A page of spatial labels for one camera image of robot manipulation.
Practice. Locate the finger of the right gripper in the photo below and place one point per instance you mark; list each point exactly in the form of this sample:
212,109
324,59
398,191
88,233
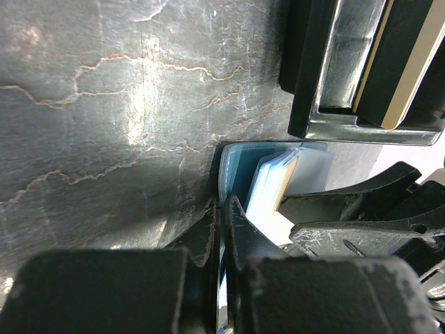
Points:
393,194
419,240

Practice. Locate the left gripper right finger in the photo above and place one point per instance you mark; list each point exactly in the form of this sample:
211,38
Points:
269,291

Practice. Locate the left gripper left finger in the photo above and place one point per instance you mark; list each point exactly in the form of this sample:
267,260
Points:
167,290

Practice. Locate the teal leather card holder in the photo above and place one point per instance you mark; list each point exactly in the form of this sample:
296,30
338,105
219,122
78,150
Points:
239,162

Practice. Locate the black plastic tray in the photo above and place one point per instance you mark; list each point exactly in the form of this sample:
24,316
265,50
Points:
326,50

